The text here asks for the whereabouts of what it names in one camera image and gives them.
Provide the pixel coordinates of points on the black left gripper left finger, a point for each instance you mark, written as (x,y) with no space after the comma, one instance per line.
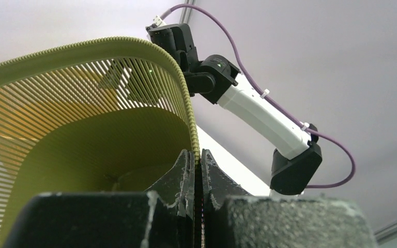
(160,216)

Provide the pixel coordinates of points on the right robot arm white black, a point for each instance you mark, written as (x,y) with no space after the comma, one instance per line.
(297,155)

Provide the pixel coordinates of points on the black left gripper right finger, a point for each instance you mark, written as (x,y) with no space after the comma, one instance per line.
(234,218)

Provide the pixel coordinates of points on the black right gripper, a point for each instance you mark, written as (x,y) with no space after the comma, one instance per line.
(147,86)

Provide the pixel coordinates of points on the green slatted bin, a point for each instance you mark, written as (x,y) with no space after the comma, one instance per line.
(121,151)

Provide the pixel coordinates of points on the yellow slatted bin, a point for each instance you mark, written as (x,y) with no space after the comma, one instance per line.
(32,108)

